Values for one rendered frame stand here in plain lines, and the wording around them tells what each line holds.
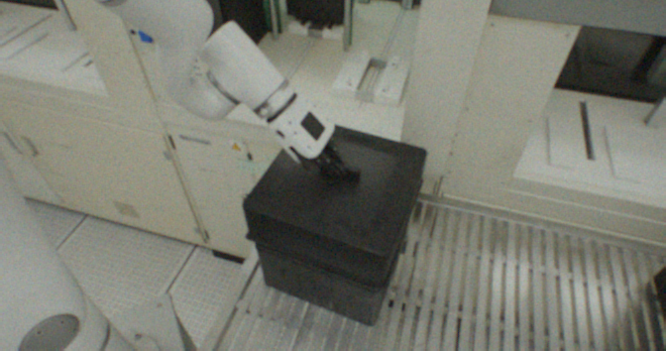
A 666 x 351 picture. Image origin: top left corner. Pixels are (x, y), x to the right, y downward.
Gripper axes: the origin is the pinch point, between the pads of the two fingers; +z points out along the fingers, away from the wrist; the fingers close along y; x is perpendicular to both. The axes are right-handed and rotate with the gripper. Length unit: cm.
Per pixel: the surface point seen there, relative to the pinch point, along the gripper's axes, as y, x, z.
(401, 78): 59, 14, 11
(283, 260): -13.8, 16.0, 7.9
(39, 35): 40, 112, -81
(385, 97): 48, 16, 10
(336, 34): 78, 35, -10
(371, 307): -13.7, 6.7, 25.7
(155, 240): 20, 147, 6
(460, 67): 25.5, -19.3, 4.1
